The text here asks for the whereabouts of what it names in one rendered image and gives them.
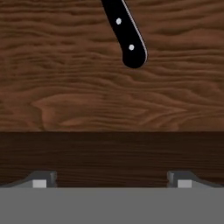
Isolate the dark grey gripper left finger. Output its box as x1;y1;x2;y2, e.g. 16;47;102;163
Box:
0;170;58;189

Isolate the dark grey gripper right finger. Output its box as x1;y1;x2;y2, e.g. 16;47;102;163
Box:
166;170;224;189

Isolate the black-handled kitchen knife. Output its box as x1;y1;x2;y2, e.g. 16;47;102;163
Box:
101;0;149;70

